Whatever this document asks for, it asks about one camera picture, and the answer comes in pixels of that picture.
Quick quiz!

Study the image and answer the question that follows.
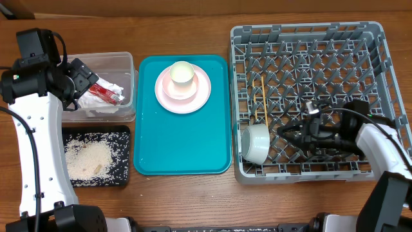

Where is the white napkin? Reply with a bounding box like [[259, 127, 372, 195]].
[[78, 78, 125, 113]]

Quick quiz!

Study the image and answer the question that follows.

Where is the red ketchup packet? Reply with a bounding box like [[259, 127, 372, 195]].
[[88, 84, 122, 105]]

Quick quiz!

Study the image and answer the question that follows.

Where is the grey bowl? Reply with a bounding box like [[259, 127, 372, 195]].
[[241, 124, 270, 165]]

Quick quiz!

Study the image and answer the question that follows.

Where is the wooden chopstick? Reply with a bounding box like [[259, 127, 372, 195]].
[[261, 74, 269, 128], [251, 79, 258, 123]]

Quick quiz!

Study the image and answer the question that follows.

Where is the white rice pile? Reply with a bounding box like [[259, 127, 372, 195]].
[[64, 131, 129, 186]]

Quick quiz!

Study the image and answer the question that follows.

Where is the pale green cup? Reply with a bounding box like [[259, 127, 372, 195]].
[[169, 61, 195, 92]]

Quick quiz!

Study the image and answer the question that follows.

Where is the large pink plate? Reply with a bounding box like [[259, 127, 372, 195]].
[[154, 63, 212, 114]]

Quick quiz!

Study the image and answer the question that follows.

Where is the small pink saucer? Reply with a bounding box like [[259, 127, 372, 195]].
[[162, 71, 199, 100]]

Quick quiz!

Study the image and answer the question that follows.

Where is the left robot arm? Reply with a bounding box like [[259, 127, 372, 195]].
[[1, 59, 108, 231]]

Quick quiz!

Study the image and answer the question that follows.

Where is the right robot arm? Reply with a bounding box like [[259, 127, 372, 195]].
[[277, 100, 411, 231]]

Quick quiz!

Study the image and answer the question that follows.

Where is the grey dishwasher rack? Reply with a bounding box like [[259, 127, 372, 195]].
[[230, 21, 411, 184]]

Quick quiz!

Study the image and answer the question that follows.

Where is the clear plastic bin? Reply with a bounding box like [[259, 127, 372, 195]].
[[62, 52, 138, 123]]

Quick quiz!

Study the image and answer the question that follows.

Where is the black plastic tray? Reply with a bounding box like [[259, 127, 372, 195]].
[[61, 124, 131, 188]]

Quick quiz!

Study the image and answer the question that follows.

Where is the teal plastic tray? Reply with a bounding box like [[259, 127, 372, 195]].
[[133, 55, 232, 175]]

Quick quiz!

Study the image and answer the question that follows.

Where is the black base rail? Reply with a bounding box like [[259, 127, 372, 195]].
[[138, 222, 321, 232]]

